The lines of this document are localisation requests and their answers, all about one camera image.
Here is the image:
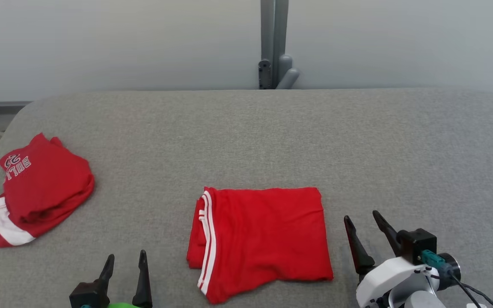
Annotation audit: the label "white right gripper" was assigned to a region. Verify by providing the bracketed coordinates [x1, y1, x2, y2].
[344, 210, 433, 308]

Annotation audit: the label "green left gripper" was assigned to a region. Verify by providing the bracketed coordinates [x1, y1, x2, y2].
[97, 250, 153, 308]

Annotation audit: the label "red shirt with white trim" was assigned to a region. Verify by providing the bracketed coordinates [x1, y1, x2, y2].
[187, 186, 334, 305]

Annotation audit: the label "red shorts with white stripes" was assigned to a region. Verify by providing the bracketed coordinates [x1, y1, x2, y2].
[0, 133, 96, 249]

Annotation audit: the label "dark grey hinge plate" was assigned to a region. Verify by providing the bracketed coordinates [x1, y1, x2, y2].
[258, 60, 272, 89]

